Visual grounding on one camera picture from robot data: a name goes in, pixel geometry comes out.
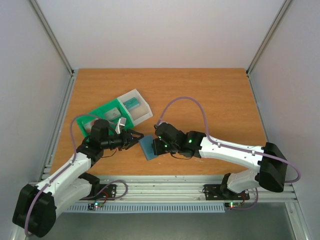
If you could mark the aluminium frame post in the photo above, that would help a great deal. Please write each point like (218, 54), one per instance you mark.
(269, 35)
(48, 30)

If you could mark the green plastic bin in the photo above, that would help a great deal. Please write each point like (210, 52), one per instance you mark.
(98, 113)

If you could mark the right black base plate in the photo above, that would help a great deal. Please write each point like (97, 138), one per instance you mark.
(212, 192)

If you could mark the right aluminium frame post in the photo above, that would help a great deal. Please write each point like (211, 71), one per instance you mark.
(269, 35)

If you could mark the left aluminium frame post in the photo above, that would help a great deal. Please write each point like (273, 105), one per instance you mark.
(48, 30)

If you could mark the red patterned card in bin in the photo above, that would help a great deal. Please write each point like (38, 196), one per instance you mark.
(88, 126)

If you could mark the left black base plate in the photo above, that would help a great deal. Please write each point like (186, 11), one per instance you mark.
(109, 192)

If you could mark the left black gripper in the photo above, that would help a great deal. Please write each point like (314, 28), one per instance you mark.
(127, 138)

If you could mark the left small circuit board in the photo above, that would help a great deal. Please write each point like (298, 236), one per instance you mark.
(94, 206)

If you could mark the right small circuit board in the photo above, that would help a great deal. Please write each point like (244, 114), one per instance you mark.
(232, 205)

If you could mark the white plastic bin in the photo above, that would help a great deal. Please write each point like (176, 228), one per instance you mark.
(139, 114)

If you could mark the blue card holder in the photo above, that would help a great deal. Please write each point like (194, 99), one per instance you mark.
(146, 146)

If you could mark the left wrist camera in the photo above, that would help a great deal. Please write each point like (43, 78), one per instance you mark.
(120, 125)

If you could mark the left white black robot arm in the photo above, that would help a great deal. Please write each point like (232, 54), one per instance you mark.
(38, 206)

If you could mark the grey slotted cable duct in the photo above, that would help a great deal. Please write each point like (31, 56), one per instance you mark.
(148, 208)

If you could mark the white card in middle compartment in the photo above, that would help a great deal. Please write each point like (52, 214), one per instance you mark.
(112, 114)

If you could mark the front aluminium rail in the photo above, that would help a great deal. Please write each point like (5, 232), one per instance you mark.
(183, 189)

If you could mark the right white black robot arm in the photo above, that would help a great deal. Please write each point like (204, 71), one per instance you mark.
(262, 167)

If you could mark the small circuit board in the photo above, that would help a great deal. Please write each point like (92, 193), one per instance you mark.
(232, 205)
(94, 206)

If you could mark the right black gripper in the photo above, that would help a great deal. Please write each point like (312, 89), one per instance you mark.
(155, 146)

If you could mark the teal card stack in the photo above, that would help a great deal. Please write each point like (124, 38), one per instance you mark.
(131, 103)

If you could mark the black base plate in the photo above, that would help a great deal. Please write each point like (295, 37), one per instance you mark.
(109, 192)
(212, 192)

